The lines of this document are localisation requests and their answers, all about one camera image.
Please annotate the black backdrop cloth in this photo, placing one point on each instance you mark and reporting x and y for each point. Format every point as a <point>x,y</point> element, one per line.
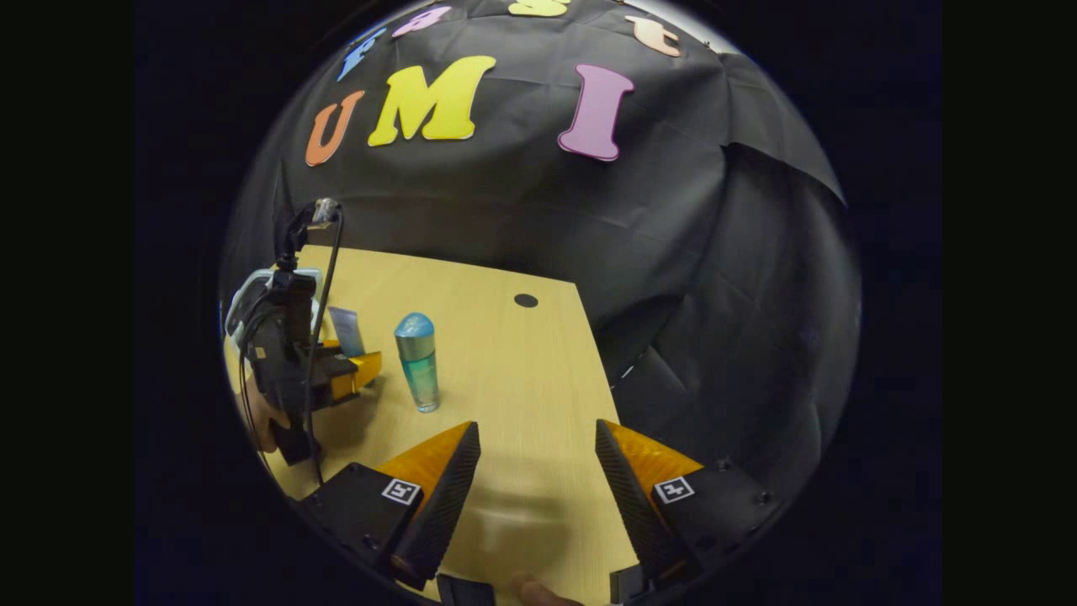
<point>522,210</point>

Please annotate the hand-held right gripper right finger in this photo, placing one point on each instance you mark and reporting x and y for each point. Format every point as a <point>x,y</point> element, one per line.
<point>631,505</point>

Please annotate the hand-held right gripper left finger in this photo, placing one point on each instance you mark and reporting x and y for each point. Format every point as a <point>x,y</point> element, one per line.
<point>446,505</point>

